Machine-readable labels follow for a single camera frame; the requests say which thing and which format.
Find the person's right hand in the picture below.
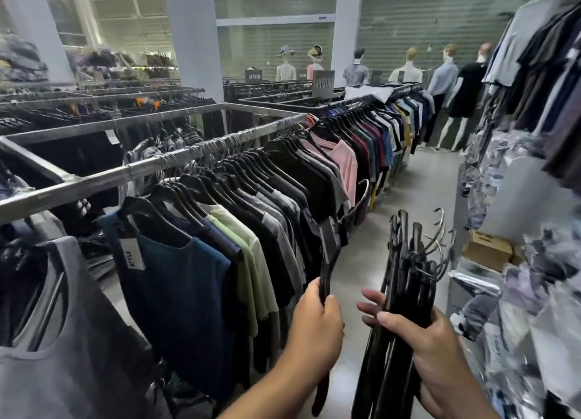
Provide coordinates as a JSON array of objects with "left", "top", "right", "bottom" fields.
[{"left": 356, "top": 289, "right": 483, "bottom": 418}]

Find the person's left hand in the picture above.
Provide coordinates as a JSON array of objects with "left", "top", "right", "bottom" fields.
[{"left": 284, "top": 278, "right": 346, "bottom": 381}]

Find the bundle of black hangers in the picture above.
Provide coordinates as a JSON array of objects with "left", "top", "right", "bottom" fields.
[{"left": 351, "top": 207, "right": 456, "bottom": 419}]

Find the single black clothes hanger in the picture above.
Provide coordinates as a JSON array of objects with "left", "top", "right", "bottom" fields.
[{"left": 311, "top": 178, "right": 370, "bottom": 417}]

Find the person's left forearm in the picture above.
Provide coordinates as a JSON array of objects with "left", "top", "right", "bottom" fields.
[{"left": 219, "top": 356, "right": 319, "bottom": 419}]

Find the person's right forearm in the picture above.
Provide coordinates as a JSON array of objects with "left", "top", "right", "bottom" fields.
[{"left": 420, "top": 389, "right": 501, "bottom": 419}]

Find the brown cardboard box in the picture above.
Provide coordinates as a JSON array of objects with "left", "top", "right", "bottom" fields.
[{"left": 462, "top": 229, "right": 514, "bottom": 272}]

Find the row of dark hanging shirts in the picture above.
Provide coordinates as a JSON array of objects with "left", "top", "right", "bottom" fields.
[{"left": 150, "top": 128, "right": 359, "bottom": 374}]

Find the pile of bagged clothes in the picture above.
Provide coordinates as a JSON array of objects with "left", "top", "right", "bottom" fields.
[{"left": 447, "top": 223, "right": 581, "bottom": 419}]

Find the blue t-shirt with tag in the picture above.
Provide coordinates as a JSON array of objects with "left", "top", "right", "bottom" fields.
[{"left": 99, "top": 196, "right": 239, "bottom": 403}]

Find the row of patterned hanging clothes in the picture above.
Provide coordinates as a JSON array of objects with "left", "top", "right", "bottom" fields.
[{"left": 459, "top": 87, "right": 527, "bottom": 231}]

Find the row of colourful hanging shirts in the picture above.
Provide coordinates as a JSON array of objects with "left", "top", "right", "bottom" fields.
[{"left": 305, "top": 89, "right": 437, "bottom": 210}]

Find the black clothes rack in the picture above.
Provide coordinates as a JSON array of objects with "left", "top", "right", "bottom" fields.
[{"left": 225, "top": 80, "right": 423, "bottom": 117}]

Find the large black sign board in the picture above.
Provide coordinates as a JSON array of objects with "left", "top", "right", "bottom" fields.
[{"left": 312, "top": 71, "right": 336, "bottom": 100}]

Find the mannequin with patterned shirt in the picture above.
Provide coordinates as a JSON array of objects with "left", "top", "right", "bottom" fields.
[{"left": 342, "top": 48, "right": 371, "bottom": 87}]

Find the mannequin with black t-shirt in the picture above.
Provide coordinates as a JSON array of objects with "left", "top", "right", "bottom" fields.
[{"left": 436, "top": 42, "right": 494, "bottom": 154}]

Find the silver metal clothes rack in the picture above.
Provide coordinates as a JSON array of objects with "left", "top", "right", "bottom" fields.
[{"left": 0, "top": 102, "right": 309, "bottom": 225}]

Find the mannequin with pink top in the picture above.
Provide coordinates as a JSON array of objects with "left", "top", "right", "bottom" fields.
[{"left": 306, "top": 45, "right": 325, "bottom": 81}]

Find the mannequin with light blue shirt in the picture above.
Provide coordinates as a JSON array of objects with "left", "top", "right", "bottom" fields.
[{"left": 419, "top": 44, "right": 460, "bottom": 150}]

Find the mannequin with cap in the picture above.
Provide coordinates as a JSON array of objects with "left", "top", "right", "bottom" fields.
[{"left": 275, "top": 45, "right": 298, "bottom": 82}]

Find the mannequin with white shirt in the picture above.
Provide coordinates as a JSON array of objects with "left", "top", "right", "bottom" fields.
[{"left": 388, "top": 46, "right": 424, "bottom": 84}]

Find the grey sleeveless top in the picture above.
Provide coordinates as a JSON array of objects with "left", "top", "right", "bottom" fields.
[{"left": 0, "top": 236, "right": 169, "bottom": 419}]

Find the white pillar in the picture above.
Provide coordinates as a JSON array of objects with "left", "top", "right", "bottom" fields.
[
  {"left": 161, "top": 0, "right": 225, "bottom": 104},
  {"left": 330, "top": 0, "right": 365, "bottom": 87}
]

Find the row of dark hanging trousers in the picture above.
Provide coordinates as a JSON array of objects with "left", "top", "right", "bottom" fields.
[{"left": 0, "top": 85, "right": 218, "bottom": 138}]

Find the shelf of bags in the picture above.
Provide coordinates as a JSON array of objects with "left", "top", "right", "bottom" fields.
[{"left": 66, "top": 46, "right": 180, "bottom": 82}]

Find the row of wall hung shirts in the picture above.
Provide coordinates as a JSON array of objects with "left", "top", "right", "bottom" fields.
[{"left": 482, "top": 0, "right": 581, "bottom": 194}]

